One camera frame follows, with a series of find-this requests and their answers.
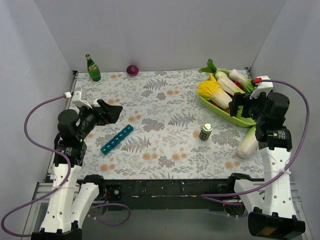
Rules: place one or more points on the green pill bottle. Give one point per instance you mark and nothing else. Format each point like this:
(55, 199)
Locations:
(205, 131)

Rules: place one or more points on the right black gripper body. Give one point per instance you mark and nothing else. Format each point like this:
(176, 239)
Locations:
(245, 107)

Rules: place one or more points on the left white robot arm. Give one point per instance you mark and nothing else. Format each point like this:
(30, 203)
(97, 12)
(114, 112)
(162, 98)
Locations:
(66, 212)

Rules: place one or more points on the white cabbage on table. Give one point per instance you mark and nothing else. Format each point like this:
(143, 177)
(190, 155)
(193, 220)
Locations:
(249, 144)

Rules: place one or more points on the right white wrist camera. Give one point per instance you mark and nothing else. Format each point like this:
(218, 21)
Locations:
(262, 84)

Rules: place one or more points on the red onion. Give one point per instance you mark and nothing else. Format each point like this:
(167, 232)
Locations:
(132, 70)

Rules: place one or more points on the green glass bottle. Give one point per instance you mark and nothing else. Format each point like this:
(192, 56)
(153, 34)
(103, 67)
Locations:
(92, 69)

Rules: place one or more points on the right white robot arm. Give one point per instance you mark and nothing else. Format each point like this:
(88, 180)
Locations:
(273, 215)

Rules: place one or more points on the green leafy herb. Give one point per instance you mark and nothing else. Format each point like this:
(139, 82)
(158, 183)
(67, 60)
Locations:
(210, 68)

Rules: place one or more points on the floral tablecloth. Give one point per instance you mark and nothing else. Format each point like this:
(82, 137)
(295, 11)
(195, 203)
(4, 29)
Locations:
(167, 116)

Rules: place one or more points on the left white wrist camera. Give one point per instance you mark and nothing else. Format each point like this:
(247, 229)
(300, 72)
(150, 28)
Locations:
(79, 98)

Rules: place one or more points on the bok choy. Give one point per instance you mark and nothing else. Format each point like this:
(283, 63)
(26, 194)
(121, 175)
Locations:
(244, 81)

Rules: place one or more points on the teal weekly pill organizer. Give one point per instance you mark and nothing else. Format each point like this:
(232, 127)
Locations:
(110, 145)

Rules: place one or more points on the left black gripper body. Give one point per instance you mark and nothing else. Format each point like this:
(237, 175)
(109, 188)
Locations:
(100, 113)

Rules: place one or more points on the yellow napa cabbage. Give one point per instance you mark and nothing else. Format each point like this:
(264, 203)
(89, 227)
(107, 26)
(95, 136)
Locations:
(211, 90)

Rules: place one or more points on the red pepper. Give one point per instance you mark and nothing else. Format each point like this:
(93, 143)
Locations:
(236, 83)

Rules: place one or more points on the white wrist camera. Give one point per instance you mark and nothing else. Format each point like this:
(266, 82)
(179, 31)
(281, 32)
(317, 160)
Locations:
(79, 98)
(262, 84)

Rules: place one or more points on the green plastic tray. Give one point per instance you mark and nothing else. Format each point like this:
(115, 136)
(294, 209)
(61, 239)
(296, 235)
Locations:
(225, 113)

